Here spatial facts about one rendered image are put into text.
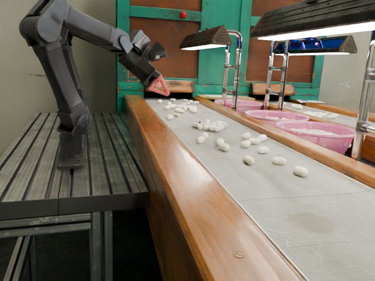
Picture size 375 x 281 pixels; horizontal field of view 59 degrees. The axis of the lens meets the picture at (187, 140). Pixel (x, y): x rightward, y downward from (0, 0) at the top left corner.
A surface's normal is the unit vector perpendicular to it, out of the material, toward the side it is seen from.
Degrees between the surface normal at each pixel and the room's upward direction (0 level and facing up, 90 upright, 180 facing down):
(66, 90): 88
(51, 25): 90
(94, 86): 90
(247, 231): 0
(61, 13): 90
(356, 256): 0
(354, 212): 0
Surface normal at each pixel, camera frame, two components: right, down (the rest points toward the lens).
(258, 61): 0.23, 0.23
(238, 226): 0.05, -0.97
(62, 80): 0.76, 0.20
